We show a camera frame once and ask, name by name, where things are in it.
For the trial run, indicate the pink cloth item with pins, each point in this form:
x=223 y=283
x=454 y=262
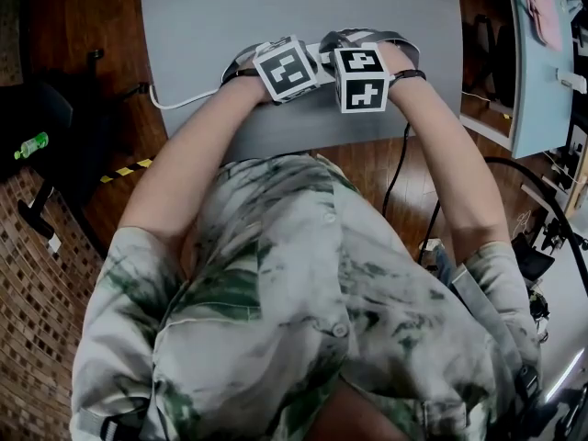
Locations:
x=544 y=16

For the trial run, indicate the person's right forearm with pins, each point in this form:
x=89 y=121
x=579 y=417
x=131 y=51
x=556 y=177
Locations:
x=441 y=145

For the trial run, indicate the green drink bottle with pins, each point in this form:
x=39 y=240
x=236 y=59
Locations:
x=32 y=145

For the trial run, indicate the person's left forearm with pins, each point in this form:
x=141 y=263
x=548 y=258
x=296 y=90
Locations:
x=206 y=122

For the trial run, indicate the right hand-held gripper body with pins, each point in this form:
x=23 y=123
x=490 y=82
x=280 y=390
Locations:
x=360 y=81

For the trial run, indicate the small white adapter block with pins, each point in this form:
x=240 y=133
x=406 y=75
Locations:
x=572 y=81

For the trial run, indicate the light blue desk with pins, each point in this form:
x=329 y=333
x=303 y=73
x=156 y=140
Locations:
x=542 y=85

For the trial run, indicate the black office chair with headrest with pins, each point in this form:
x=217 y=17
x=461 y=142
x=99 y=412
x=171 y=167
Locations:
x=46 y=122

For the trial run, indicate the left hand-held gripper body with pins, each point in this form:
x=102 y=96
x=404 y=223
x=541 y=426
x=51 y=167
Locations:
x=285 y=69

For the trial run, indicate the white green patterned shirt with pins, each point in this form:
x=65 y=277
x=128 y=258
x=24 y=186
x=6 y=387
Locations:
x=275 y=292

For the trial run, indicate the yellow black striped tape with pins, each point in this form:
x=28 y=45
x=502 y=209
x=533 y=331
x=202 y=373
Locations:
x=124 y=170

